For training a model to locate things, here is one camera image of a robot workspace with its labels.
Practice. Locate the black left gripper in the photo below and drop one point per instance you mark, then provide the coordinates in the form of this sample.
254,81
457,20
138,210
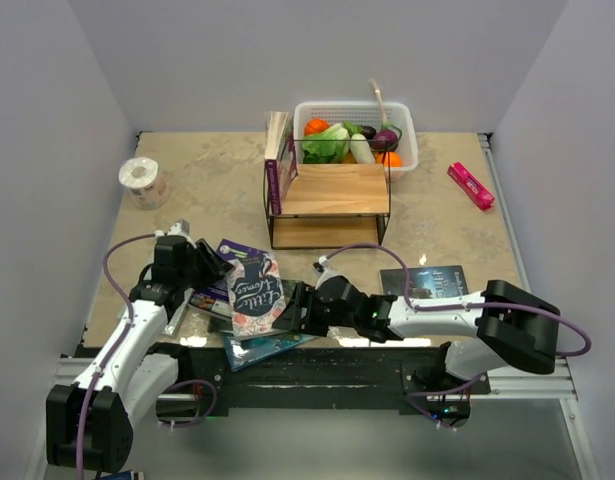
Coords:
215,267

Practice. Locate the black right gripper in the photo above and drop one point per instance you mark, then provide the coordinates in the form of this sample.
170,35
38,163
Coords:
305,296

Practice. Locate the Little Women book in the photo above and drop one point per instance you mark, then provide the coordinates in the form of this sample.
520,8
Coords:
255,295

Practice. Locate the purple Treehouse paperback book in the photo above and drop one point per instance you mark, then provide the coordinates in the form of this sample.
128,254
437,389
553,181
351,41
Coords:
280,158

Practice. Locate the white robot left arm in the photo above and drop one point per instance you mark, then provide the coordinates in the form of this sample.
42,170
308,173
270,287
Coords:
90,422

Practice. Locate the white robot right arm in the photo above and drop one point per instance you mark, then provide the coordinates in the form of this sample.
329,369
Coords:
499,326

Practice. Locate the pale Gatsby book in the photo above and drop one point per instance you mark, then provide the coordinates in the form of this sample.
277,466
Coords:
170,328

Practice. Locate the blue book at bottom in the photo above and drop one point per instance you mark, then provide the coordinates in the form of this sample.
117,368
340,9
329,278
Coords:
244,353

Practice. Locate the toilet paper roll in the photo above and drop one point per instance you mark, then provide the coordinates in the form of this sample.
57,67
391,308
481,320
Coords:
145,182

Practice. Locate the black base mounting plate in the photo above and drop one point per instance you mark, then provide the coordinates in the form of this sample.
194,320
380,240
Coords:
405,380

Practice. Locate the dark Wuthering Heights book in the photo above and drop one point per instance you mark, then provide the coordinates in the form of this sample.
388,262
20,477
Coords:
426,282

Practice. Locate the yellow pepper toy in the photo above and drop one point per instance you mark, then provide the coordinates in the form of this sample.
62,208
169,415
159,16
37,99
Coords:
349,159

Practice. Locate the green lettuce toy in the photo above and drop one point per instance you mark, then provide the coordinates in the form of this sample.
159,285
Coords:
327,147

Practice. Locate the large orange fruit toy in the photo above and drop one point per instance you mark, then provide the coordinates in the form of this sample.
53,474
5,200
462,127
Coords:
389,159

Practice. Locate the white radish toy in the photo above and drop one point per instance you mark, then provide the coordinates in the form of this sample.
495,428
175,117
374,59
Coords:
360,148

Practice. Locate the small orange pumpkin toy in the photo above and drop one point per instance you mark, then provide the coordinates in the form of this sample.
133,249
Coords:
315,126

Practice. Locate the purple onion toy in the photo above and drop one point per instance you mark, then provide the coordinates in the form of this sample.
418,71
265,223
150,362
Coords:
388,137

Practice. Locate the dark eggplant toy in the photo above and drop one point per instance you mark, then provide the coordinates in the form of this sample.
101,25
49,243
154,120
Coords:
368,132

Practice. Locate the pink rectangular box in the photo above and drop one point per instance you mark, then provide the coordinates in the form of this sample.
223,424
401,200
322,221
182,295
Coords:
473,188

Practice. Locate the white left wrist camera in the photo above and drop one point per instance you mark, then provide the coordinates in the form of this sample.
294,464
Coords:
180,228

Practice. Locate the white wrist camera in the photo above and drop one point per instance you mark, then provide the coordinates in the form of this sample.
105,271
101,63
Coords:
180,228
324,270

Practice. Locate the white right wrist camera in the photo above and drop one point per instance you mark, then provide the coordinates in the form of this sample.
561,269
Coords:
324,270

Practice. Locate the wooden shelf with wire frame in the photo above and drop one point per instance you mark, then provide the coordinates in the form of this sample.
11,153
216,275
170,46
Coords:
330,206

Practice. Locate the aluminium frame rail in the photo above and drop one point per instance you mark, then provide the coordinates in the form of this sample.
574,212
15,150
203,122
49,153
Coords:
91,422

